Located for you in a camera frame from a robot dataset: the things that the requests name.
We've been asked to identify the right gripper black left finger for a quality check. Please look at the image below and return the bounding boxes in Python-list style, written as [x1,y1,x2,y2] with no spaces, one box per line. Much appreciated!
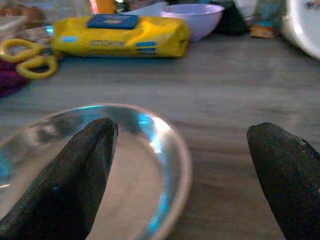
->
[0,117,119,240]

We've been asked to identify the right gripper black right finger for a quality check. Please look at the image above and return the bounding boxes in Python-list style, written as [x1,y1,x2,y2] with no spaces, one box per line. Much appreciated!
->
[246,122,320,240]

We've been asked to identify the round steel plate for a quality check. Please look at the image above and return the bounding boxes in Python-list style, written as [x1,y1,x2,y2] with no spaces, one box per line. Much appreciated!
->
[0,103,193,240]

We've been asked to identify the purple cloth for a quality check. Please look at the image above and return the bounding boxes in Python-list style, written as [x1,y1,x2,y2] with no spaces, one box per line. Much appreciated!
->
[0,58,31,98]

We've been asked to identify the white kitchen food processor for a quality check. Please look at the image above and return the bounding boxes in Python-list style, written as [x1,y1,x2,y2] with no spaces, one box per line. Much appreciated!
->
[279,0,320,61]

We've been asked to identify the yellow kitchen wipes pack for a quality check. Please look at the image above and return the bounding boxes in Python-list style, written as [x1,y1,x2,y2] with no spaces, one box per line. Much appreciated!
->
[51,13,191,59]

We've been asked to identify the orange sauce bottle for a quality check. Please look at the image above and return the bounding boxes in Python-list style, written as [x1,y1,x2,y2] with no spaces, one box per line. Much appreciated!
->
[96,0,117,15]

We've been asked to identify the lilac plastic bowl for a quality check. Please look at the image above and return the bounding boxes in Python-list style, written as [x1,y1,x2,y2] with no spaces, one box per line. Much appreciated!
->
[159,3,225,42]

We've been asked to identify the yellow-handled scissors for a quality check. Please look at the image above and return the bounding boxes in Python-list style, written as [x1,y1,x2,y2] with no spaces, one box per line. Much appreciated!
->
[0,38,60,80]

